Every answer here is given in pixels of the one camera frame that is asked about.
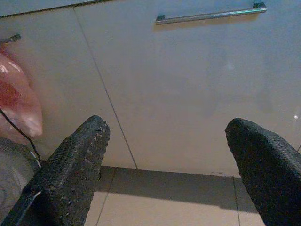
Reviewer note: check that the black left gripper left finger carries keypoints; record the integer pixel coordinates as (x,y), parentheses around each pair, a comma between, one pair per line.
(70,169)

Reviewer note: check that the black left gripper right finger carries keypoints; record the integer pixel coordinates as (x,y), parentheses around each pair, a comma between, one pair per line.
(270,174)

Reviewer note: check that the red plastic bag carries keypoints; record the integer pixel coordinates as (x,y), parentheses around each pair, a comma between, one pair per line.
(16,99)

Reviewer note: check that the glossy white cabinet door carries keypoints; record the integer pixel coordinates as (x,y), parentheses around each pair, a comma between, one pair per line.
(65,70)
(188,82)

